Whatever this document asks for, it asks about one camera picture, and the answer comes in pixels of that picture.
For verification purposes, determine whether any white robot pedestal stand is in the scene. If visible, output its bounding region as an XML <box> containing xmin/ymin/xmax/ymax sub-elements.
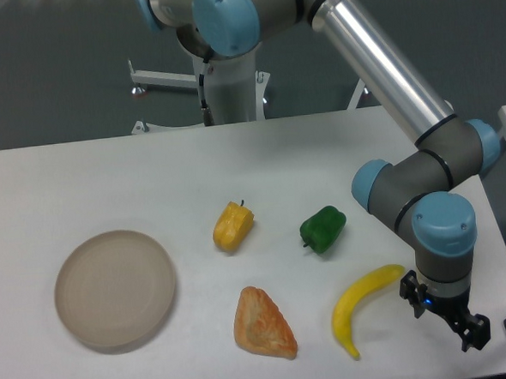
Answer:
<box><xmin>123</xmin><ymin>15</ymin><xmax>376</xmax><ymax>136</ymax></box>

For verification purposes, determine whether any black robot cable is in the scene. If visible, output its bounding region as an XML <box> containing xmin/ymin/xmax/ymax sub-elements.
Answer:
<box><xmin>196</xmin><ymin>48</ymin><xmax>220</xmax><ymax>128</ymax></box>

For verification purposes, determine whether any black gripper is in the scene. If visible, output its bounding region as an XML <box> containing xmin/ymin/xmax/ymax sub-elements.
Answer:
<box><xmin>399</xmin><ymin>270</ymin><xmax>491</xmax><ymax>352</ymax></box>

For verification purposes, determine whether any yellow bell pepper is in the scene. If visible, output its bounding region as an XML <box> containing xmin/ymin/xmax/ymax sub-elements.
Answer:
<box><xmin>213</xmin><ymin>201</ymin><xmax>255</xmax><ymax>253</ymax></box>

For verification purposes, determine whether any beige round plate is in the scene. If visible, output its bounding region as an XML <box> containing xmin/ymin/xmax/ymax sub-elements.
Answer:
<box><xmin>54</xmin><ymin>230</ymin><xmax>177</xmax><ymax>354</ymax></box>

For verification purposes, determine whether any orange pastry turnover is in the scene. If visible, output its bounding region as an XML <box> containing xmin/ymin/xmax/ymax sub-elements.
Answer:
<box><xmin>233</xmin><ymin>286</ymin><xmax>298</xmax><ymax>360</ymax></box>

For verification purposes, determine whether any yellow banana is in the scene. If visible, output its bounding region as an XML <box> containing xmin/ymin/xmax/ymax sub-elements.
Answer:
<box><xmin>331</xmin><ymin>263</ymin><xmax>405</xmax><ymax>360</ymax></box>

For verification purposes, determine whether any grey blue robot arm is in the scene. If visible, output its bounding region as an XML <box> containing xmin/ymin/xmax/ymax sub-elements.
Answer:
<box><xmin>135</xmin><ymin>0</ymin><xmax>501</xmax><ymax>349</ymax></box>

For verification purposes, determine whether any green bell pepper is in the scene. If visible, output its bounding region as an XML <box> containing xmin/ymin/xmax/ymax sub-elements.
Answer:
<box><xmin>299</xmin><ymin>205</ymin><xmax>346</xmax><ymax>255</ymax></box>

